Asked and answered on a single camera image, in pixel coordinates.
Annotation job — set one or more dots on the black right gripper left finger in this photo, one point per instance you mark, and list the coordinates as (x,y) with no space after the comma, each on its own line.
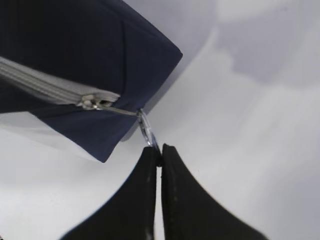
(130,213)

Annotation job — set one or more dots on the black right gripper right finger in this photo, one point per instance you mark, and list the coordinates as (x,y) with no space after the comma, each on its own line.
(189,212)

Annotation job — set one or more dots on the navy blue lunch bag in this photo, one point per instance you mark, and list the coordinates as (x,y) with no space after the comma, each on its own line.
(79,65)

